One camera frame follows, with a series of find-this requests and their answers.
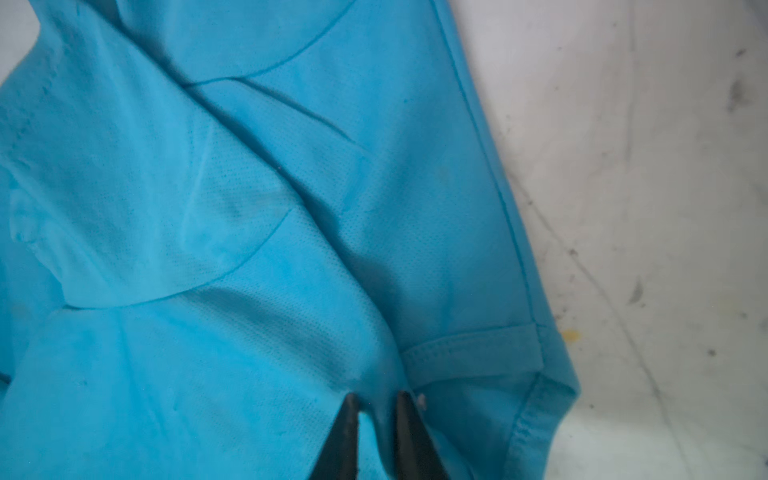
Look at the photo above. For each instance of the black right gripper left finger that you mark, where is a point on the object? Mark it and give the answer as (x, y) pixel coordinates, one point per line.
(338, 458)

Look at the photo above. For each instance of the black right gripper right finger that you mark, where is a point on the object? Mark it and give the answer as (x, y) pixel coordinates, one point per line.
(415, 455)

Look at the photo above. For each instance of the blue t-shirt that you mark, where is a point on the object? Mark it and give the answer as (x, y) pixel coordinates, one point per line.
(219, 219)

